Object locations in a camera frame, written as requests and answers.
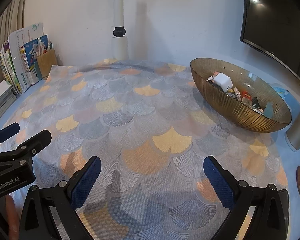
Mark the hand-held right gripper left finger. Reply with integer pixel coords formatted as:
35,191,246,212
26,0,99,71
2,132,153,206
19,156,102,240

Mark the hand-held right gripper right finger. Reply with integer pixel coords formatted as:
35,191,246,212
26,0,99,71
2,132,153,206
203,156,290,240

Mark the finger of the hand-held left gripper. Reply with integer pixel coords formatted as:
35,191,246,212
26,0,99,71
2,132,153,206
0,122,20,154
0,130,52,167

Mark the amber ribbed glass bowl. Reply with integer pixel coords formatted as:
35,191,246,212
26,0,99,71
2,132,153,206
190,57,292,133

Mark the teal translucent block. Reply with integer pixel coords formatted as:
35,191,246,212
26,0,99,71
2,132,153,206
264,102,275,118

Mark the white cube charger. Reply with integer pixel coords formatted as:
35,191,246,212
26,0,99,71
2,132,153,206
212,72,233,92

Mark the stack of flat magazines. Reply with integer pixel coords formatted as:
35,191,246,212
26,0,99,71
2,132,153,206
0,81,18,128

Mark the cork pen holder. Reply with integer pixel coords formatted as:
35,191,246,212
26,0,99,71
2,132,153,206
36,49,58,80

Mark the row of upright books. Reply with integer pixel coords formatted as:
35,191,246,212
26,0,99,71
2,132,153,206
0,22,49,93

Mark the bunch of pens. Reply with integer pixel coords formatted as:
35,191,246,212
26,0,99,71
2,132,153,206
37,37,54,55

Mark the silver metal cylinder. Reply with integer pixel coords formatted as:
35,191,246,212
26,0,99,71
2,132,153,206
285,102,300,152

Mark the light blue packet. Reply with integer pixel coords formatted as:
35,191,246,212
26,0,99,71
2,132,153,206
274,87,292,103

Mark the beige curtain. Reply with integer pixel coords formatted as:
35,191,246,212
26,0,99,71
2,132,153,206
0,0,28,90

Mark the black pole clamp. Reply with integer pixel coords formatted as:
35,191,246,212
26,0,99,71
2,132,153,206
113,26,126,38

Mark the white lamp pole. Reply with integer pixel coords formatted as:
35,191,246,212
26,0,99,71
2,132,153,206
112,0,129,60

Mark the black monitor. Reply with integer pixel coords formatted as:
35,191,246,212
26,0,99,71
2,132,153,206
240,0,300,90

